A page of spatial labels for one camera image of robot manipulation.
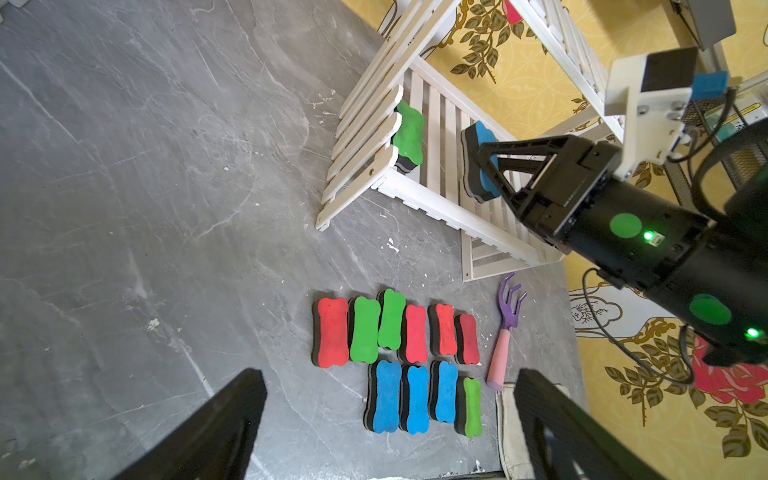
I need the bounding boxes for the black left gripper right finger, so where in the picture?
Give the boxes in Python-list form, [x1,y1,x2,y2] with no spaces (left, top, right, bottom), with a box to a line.
[514,369,662,479]

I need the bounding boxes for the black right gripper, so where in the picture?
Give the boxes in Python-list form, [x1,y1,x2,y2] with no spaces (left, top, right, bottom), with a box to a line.
[480,135,622,254]

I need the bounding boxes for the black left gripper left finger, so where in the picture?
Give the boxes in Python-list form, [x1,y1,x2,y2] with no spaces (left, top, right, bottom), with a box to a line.
[116,368,267,479]

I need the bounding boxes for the blue eraser bottom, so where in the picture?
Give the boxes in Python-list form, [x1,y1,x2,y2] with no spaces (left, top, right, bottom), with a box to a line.
[401,365,430,435]
[364,360,402,434]
[429,361,459,424]
[461,121,500,203]

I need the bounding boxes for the green eraser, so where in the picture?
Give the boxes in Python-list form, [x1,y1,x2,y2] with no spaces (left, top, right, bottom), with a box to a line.
[378,288,406,351]
[454,376,483,438]
[349,296,381,364]
[392,101,424,174]

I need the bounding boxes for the green eraser top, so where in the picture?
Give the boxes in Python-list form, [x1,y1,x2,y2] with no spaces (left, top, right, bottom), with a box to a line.
[349,296,381,364]
[378,288,406,351]

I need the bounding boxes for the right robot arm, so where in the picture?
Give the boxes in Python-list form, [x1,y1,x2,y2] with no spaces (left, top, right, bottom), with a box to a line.
[461,123,767,367]

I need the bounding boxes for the white slatted wooden shelf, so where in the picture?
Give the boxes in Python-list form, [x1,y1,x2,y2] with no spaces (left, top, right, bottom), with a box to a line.
[315,0,628,283]

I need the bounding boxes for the white gardening glove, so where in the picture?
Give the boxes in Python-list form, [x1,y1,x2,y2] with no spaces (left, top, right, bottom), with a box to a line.
[494,382,571,480]

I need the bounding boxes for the purple garden fork pink handle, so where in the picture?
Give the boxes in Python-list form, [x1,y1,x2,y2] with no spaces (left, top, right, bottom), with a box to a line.
[486,272,527,392]

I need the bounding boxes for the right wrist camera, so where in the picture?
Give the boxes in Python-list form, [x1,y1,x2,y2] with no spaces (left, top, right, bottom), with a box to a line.
[604,47,730,181]

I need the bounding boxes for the black wire wall basket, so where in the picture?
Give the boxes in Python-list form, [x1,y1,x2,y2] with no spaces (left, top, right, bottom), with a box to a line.
[665,87,767,222]

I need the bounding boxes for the grey wall tray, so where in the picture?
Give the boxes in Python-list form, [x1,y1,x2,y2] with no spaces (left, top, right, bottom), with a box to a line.
[662,0,737,51]

